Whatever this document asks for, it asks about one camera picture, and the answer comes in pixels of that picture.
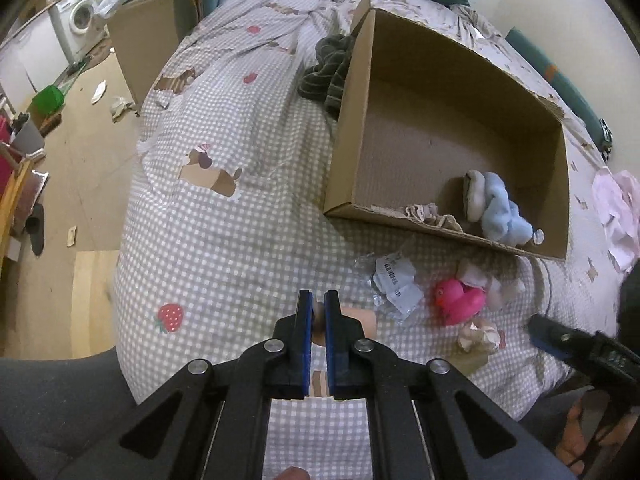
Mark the light blue plush cloth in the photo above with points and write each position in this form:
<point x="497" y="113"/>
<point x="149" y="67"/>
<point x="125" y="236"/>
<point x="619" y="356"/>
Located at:
<point x="501" y="210"/>

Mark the teal cushion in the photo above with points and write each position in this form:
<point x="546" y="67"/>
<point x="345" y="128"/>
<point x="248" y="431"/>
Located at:
<point x="565" y="80"/>

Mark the pink rubber duck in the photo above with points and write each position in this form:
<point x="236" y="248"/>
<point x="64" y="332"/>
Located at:
<point x="457" y="302"/>

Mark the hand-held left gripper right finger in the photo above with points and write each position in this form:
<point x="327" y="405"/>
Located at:
<point x="330" y="340"/>

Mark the tall cardboard box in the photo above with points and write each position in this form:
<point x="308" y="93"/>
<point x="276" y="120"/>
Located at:
<point x="145" y="45"/>

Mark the beige frilly cloth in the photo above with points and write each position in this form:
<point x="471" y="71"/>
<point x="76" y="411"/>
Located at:
<point x="430" y="214"/>

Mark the small clear disc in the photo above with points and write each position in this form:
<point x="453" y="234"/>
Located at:
<point x="538" y="236"/>

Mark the white washing machine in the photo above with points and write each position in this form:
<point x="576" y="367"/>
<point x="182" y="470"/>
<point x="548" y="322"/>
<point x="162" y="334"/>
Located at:
<point x="75" y="20"/>

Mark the grey bin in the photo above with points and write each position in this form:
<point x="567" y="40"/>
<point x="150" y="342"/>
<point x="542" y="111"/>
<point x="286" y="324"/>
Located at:
<point x="26" y="136"/>

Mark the pink cloth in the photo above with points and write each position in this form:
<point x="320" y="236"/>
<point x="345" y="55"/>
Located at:
<point x="617" y="210"/>

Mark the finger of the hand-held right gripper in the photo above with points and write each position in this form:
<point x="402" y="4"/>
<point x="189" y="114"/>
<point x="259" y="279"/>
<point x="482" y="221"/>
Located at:
<point x="547" y="335"/>

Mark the crumpled white tissue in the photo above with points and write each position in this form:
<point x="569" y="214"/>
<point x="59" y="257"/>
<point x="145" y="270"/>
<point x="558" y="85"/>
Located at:
<point x="121" y="107"/>

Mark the green plastic container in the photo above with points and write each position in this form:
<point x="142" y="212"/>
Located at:
<point x="49" y="100"/>

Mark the white cabinet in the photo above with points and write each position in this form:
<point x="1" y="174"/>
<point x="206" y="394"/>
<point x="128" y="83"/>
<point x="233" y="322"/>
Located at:
<point x="25" y="55"/>

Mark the person's leg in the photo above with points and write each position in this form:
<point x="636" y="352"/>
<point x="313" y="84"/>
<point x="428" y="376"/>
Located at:
<point x="55" y="420"/>
<point x="547" y="420"/>

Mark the rolled beige sock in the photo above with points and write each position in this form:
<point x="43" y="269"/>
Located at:
<point x="473" y="195"/>

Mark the dark slipper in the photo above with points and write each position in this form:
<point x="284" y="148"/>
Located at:
<point x="35" y="230"/>

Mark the white paper scrap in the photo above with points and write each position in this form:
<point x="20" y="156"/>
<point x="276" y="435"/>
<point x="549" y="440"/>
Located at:
<point x="99" y="92"/>

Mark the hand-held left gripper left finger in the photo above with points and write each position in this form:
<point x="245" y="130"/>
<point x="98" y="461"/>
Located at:
<point x="304" y="340"/>

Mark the checked printed blanket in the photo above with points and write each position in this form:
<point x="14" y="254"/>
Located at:
<point x="225" y="240"/>

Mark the person's right leg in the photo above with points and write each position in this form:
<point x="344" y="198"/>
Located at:
<point x="547" y="420"/>

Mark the pale pink soft toy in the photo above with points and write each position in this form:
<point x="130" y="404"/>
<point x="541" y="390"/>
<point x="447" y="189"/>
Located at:
<point x="495" y="292"/>

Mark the wooden rack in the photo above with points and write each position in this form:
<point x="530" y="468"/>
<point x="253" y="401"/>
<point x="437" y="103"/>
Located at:
<point x="14" y="195"/>

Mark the dark striped cloth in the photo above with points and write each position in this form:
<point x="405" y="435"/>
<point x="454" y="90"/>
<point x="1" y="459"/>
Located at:
<point x="327" y="75"/>

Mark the person's left leg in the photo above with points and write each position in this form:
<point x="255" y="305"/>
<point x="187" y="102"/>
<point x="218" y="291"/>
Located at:
<point x="55" y="420"/>

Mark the clear plastic bag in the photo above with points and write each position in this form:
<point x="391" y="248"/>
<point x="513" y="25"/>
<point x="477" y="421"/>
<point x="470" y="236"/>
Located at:
<point x="395" y="280"/>

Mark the beige crumpled soft toy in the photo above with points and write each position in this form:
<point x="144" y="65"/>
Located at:
<point x="480" y="335"/>

